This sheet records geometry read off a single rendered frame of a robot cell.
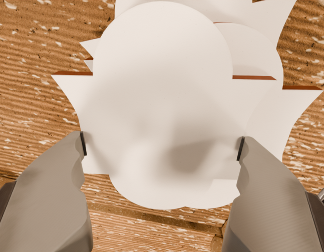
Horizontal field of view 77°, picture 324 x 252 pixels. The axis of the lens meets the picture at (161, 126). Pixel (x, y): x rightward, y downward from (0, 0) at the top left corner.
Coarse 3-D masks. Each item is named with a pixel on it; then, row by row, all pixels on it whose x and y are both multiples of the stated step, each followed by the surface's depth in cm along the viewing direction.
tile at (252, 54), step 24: (216, 24) 10; (240, 24) 10; (240, 48) 11; (264, 48) 11; (240, 72) 11; (264, 72) 11; (264, 96) 12; (288, 96) 12; (312, 96) 12; (264, 120) 13; (288, 120) 13; (264, 144) 14; (216, 192) 16
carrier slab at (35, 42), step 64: (0, 0) 13; (64, 0) 12; (256, 0) 12; (320, 0) 12; (0, 64) 15; (64, 64) 14; (320, 64) 13; (0, 128) 17; (64, 128) 17; (320, 128) 16
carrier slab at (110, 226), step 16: (96, 208) 22; (112, 208) 23; (96, 224) 23; (112, 224) 23; (128, 224) 23; (144, 224) 23; (160, 224) 23; (176, 224) 23; (192, 224) 23; (96, 240) 25; (112, 240) 25; (128, 240) 25; (144, 240) 24; (160, 240) 24; (176, 240) 24; (192, 240) 24; (208, 240) 24
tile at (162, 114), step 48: (96, 48) 10; (144, 48) 10; (192, 48) 10; (96, 96) 11; (144, 96) 11; (192, 96) 11; (240, 96) 11; (96, 144) 13; (144, 144) 13; (192, 144) 13; (144, 192) 15; (192, 192) 15
